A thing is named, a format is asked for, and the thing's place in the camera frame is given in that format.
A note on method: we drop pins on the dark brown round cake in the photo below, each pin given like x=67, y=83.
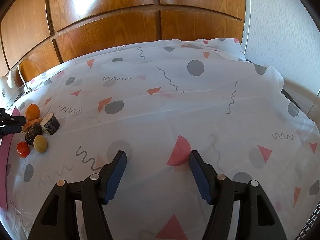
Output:
x=32, y=133

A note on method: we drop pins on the white floral ceramic kettle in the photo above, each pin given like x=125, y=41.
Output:
x=3, y=88

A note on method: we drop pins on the red tomato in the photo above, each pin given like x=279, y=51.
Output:
x=23, y=149

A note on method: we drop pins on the small carrot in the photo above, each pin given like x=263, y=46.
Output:
x=31, y=123

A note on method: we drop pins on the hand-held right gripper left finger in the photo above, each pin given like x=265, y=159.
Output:
x=115, y=177

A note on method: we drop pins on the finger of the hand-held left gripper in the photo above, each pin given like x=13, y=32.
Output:
x=11, y=129
x=12, y=119

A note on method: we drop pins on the silver kettle base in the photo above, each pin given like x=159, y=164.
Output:
x=12, y=100

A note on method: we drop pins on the pink shallow tray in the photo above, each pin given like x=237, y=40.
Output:
x=3, y=160

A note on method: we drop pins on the black dotted fabric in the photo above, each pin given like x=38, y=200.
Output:
x=308, y=223

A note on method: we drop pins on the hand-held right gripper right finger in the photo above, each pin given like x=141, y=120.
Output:
x=201, y=180

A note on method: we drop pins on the orange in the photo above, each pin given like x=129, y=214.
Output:
x=32, y=112

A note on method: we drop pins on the white power plug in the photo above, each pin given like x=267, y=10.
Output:
x=28, y=89

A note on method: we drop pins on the yellow potato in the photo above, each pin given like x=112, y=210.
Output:
x=40, y=144

